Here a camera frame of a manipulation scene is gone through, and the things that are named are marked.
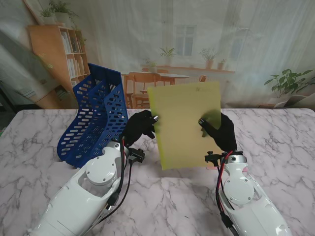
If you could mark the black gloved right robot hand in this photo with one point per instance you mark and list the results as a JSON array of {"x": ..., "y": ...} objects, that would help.
[{"x": 226, "y": 135}]

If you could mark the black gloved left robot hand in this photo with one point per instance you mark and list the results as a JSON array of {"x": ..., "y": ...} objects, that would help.
[{"x": 137, "y": 125}]

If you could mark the yellow-green translucent file folder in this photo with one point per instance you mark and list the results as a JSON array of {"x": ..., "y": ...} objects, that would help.
[{"x": 182, "y": 127}]

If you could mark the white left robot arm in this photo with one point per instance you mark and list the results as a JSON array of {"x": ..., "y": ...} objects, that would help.
[{"x": 73, "y": 204}]

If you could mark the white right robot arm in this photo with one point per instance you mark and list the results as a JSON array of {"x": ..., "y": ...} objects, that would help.
[{"x": 248, "y": 209}]

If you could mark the blue perforated plastic file rack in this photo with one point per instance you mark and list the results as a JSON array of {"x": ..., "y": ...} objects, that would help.
[{"x": 98, "y": 137}]

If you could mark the printed room scene backdrop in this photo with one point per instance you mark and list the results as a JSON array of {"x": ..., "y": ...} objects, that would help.
[{"x": 147, "y": 37}]

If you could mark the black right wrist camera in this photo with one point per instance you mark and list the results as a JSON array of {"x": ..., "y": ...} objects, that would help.
[{"x": 212, "y": 158}]

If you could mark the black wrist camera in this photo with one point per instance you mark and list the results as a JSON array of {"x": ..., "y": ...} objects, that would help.
[
  {"x": 136, "y": 155},
  {"x": 212, "y": 158}
]

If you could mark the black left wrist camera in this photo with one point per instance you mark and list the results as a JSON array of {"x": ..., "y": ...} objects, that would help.
[{"x": 136, "y": 155}]

